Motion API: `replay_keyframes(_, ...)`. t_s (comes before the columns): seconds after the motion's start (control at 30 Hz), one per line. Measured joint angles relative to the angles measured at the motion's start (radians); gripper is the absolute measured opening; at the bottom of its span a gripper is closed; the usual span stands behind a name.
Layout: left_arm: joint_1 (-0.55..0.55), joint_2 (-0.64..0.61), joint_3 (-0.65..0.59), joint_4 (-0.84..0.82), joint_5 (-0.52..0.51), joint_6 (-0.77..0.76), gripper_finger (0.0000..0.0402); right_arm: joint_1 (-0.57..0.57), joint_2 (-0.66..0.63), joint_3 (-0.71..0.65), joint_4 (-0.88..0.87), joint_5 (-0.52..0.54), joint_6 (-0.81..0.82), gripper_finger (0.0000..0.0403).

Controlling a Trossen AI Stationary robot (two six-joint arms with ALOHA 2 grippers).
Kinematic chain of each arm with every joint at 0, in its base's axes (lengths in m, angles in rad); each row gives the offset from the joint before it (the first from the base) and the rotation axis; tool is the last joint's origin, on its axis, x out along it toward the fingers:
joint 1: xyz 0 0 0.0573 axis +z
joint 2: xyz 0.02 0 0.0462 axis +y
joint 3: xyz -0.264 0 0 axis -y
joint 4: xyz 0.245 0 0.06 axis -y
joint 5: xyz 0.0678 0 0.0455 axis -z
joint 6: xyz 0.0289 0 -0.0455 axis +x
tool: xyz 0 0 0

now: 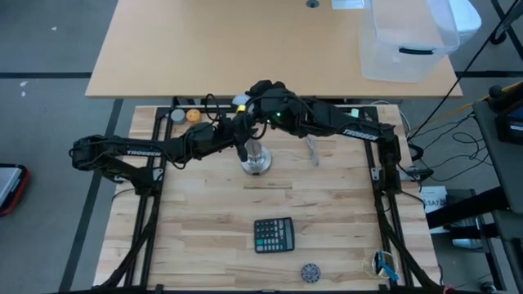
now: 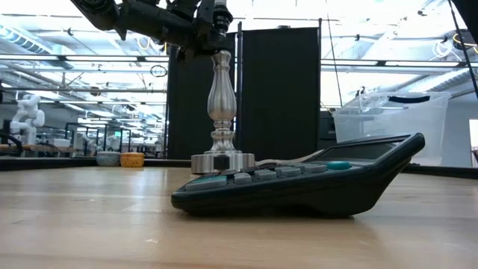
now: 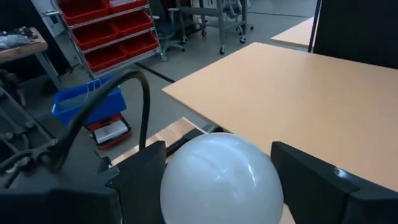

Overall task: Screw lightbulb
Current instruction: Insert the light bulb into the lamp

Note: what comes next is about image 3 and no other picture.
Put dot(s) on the wheeled workbench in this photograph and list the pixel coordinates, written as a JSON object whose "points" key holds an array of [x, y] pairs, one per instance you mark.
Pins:
{"points": [[220, 18]]}

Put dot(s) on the office chair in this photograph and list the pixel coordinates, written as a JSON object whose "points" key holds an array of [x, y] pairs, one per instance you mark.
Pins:
{"points": [[169, 34]]}

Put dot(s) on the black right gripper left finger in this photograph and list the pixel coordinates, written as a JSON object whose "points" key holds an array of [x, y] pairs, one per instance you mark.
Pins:
{"points": [[140, 186]]}

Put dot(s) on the black divider panel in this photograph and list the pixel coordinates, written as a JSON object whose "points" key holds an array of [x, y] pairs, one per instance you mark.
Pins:
{"points": [[357, 31]]}

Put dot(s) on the red black case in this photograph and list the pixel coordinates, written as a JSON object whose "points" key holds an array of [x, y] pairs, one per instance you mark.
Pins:
{"points": [[110, 132]]}

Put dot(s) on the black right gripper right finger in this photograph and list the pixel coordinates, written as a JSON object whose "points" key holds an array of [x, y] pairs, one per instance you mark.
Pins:
{"points": [[311, 193]]}

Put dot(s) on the black aluminium table frame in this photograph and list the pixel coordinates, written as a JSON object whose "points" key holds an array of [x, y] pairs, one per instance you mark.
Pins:
{"points": [[183, 141]]}

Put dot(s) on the wooden workbench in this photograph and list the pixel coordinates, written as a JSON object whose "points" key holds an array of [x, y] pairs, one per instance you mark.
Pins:
{"points": [[21, 49]]}

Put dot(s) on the red bin shelf rack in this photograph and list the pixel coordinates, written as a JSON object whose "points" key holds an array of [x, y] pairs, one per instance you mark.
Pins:
{"points": [[105, 40]]}

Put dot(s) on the blue plastic bin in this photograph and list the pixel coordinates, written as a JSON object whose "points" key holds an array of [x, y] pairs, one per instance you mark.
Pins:
{"points": [[116, 105]]}

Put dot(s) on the white lightbulb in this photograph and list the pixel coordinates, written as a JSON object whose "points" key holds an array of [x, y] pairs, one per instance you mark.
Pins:
{"points": [[220, 180]]}

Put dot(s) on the beige desk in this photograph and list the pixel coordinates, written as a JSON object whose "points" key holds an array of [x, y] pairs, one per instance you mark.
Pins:
{"points": [[295, 34], [280, 93]]}

